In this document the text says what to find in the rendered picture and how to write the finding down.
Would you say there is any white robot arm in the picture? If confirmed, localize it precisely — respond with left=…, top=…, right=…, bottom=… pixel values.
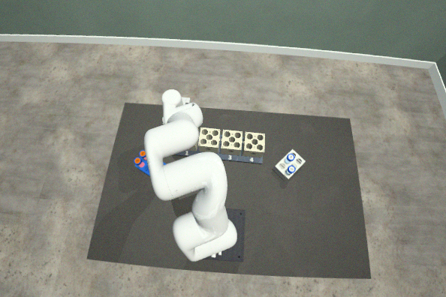
left=144, top=89, right=237, bottom=262

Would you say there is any white tube rack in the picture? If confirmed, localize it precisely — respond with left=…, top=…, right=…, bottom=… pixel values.
left=273, top=149, right=305, bottom=181

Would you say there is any cream block with round holes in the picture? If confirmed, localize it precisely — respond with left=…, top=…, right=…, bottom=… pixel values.
left=198, top=127, right=220, bottom=153
left=243, top=132, right=265, bottom=158
left=188, top=141, right=198, bottom=151
left=221, top=130, right=243, bottom=155

